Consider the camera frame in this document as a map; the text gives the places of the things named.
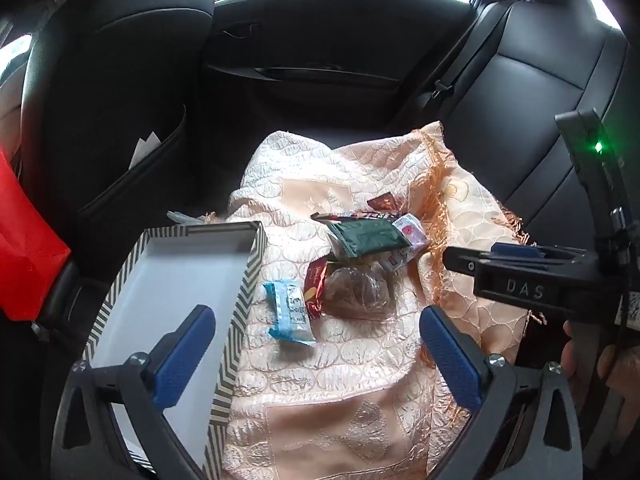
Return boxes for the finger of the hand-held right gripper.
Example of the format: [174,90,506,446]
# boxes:
[491,241,587,262]
[442,245,497,279]

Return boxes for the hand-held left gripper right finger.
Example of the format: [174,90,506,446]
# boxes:
[419,305,584,480]

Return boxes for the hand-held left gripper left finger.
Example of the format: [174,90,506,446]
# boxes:
[45,304,217,480]

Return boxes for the white pink snack packet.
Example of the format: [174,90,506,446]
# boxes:
[382,213,428,271]

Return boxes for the striped cardboard box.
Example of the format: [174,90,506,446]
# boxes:
[82,221,268,476]

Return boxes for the dark green snack packet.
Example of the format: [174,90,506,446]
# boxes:
[327,219,412,263]

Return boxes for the clear bag of brown snack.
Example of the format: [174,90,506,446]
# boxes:
[322,265,396,322]

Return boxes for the blue white snack packet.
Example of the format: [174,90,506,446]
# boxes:
[263,280,317,347]

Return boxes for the dark coffee stick sachet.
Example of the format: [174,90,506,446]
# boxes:
[311,210,401,223]

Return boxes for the red cream biscuit packet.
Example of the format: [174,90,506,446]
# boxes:
[305,255,331,321]

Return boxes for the person's right hand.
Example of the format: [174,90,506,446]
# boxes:
[561,320,640,403]

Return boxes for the black car console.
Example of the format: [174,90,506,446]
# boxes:
[30,255,126,361]

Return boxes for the peach quilted blanket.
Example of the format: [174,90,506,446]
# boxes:
[202,121,533,480]

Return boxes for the clear plastic wrapper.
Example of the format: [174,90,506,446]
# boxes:
[167,210,216,226]

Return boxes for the black seat pocket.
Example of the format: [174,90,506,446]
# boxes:
[75,105,188,281]

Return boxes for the red fabric bag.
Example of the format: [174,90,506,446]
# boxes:
[0,147,72,322]

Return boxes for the black seat belt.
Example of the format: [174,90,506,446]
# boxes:
[430,2,516,98]

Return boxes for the white paper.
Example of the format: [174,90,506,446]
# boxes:
[131,131,162,167]

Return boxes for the black car door panel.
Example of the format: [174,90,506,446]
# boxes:
[200,0,481,136]

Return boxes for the black leather car seat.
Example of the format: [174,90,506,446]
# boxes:
[20,0,216,271]

